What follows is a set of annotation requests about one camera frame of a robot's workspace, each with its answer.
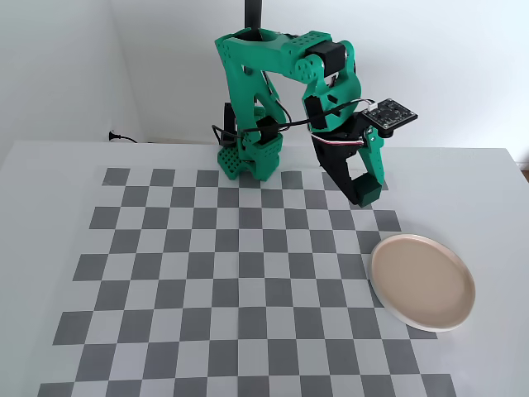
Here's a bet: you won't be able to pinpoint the beige round plate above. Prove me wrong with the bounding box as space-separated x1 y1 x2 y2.
369 233 477 332

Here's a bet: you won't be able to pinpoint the black camera cable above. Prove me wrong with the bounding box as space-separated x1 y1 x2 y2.
242 98 379 134

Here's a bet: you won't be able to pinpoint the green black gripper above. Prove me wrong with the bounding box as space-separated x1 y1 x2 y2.
309 110 387 204

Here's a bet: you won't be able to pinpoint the dark green cube dice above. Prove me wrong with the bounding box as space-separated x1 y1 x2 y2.
350 173 384 209

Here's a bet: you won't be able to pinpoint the white red servo wire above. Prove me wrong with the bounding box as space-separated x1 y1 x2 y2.
310 131 369 148

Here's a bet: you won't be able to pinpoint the black wall plug with cord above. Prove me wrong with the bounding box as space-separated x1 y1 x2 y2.
107 130 141 145

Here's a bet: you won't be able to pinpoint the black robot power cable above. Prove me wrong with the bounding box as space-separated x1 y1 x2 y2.
211 123 237 149

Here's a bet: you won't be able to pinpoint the black wrist camera board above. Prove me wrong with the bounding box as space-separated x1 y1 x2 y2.
361 97 420 140

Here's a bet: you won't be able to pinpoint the grey white checkerboard mat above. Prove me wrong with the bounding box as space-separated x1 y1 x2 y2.
39 166 458 397

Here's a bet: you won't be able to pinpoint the black vertical pole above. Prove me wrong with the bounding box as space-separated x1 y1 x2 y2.
244 0 265 42

